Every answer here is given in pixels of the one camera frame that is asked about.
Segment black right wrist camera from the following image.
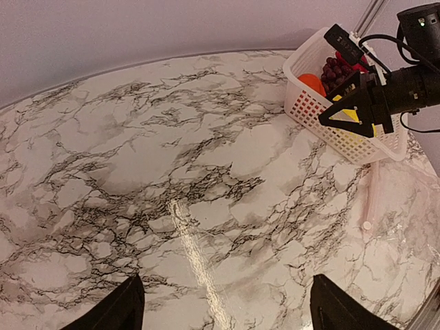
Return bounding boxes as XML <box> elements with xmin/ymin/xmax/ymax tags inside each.
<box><xmin>324</xmin><ymin>24</ymin><xmax>364</xmax><ymax>65</ymax></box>

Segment clear zip top bag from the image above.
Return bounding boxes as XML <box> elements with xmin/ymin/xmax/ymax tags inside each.
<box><xmin>362</xmin><ymin>162</ymin><xmax>439</xmax><ymax>329</ymax></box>

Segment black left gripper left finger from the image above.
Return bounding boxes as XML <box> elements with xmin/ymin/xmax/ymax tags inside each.
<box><xmin>62</xmin><ymin>274</ymin><xmax>145</xmax><ymax>330</ymax></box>

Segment yellow toy corn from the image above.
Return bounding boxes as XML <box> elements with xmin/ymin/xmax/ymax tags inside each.
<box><xmin>330</xmin><ymin>95</ymin><xmax>377</xmax><ymax>143</ymax></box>

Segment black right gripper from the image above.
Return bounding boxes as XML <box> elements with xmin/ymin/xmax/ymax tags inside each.
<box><xmin>318</xmin><ymin>65</ymin><xmax>439</xmax><ymax>138</ymax></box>

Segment aluminium right frame post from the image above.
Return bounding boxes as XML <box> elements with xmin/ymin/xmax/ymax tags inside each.
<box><xmin>353</xmin><ymin>0</ymin><xmax>388</xmax><ymax>36</ymax></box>

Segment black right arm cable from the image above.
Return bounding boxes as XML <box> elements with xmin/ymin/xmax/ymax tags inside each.
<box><xmin>357</xmin><ymin>33</ymin><xmax>440</xmax><ymax>133</ymax></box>

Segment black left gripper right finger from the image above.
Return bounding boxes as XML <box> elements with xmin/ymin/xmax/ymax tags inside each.
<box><xmin>310</xmin><ymin>274</ymin><xmax>397</xmax><ymax>330</ymax></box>

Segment purple toy grape bunch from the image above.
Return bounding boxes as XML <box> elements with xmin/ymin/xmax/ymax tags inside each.
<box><xmin>320</xmin><ymin>57</ymin><xmax>353</xmax><ymax>95</ymax></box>

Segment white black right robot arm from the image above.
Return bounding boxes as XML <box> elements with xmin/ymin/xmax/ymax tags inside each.
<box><xmin>318</xmin><ymin>3</ymin><xmax>439</xmax><ymax>138</ymax></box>

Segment white perforated plastic basket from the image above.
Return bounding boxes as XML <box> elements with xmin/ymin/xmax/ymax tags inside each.
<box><xmin>283</xmin><ymin>27</ymin><xmax>408</xmax><ymax>165</ymax></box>

